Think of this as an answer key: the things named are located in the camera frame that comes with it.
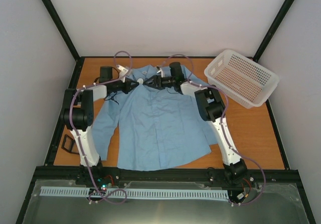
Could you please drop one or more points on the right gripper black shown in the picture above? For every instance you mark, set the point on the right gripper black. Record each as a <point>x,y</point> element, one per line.
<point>156,80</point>

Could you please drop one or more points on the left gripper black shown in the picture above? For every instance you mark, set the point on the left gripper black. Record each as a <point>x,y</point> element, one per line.
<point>127,87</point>

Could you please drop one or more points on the round pink brooch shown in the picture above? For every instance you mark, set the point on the round pink brooch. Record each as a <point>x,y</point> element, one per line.
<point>140,81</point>

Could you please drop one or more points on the light blue button shirt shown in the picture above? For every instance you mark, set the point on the light blue button shirt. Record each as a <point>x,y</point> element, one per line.
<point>158,129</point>

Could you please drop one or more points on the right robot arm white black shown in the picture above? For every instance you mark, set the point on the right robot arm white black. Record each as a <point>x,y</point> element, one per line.
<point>211,109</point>

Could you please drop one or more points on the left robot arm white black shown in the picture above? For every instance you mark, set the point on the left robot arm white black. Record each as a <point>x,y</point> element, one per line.
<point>77,111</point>

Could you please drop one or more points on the open black brooch box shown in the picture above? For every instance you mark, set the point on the open black brooch box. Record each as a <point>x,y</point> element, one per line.
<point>69,145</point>

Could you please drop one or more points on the white perforated plastic basket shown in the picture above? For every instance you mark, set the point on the white perforated plastic basket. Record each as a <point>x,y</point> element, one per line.
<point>241,79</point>

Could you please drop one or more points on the left red green controller board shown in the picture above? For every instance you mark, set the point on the left red green controller board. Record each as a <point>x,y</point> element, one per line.
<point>106,182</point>

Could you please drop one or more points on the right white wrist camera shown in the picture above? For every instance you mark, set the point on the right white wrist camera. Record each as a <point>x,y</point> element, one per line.
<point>160,71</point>

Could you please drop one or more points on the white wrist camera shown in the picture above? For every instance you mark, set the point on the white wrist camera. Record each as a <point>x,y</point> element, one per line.
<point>123,72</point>
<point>160,71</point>

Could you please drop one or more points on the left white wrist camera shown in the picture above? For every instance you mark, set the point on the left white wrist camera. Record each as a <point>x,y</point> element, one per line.
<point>123,72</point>

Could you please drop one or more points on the light blue slotted cable duct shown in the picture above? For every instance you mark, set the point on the light blue slotted cable duct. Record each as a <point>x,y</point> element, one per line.
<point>152,194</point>

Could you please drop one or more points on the left black frame post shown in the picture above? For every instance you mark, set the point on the left black frame post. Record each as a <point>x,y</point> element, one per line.
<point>61,28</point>

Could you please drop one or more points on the black frame post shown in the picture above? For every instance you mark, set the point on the black frame post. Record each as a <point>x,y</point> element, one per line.
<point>61,28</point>
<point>285,7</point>

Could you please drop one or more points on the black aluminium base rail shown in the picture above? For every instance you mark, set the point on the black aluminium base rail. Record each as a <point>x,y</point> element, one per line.
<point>209,177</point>

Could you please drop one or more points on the right controller board with wires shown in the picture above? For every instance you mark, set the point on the right controller board with wires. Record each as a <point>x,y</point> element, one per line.
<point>238,196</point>

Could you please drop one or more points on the right black frame post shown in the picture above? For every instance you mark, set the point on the right black frame post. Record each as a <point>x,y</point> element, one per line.
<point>285,7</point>

